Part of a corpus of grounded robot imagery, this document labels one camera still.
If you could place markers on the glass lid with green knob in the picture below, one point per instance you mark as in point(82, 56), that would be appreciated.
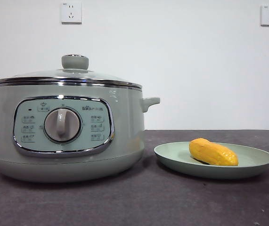
point(75, 62)

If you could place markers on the pale green electric steamer pot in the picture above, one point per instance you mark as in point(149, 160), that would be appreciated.
point(124, 131)

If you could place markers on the pale green round plate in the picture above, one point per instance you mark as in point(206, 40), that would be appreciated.
point(176, 156)

